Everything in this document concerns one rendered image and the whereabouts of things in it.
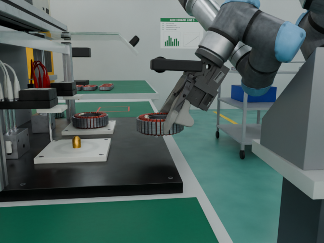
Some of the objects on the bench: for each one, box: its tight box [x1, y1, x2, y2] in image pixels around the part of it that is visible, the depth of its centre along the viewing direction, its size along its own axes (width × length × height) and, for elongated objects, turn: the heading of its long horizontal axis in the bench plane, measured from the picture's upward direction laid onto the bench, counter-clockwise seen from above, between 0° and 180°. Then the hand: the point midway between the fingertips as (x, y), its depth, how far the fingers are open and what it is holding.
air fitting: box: [5, 141, 12, 155], centre depth 61 cm, size 1×1×3 cm
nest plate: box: [34, 138, 111, 164], centre depth 67 cm, size 15×15×1 cm
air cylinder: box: [2, 128, 30, 159], centre depth 65 cm, size 5×8×6 cm
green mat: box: [31, 101, 154, 120], centre depth 140 cm, size 94×61×1 cm, turn 96°
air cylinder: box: [31, 113, 55, 133], centre depth 89 cm, size 5×8×6 cm
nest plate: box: [61, 121, 116, 135], centre depth 90 cm, size 15×15×1 cm
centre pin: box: [72, 136, 81, 149], centre depth 67 cm, size 2×2×3 cm
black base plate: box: [0, 117, 183, 202], centre depth 79 cm, size 47×64×2 cm
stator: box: [72, 111, 108, 129], centre depth 90 cm, size 11×11×4 cm
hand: (158, 125), depth 67 cm, fingers closed on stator, 13 cm apart
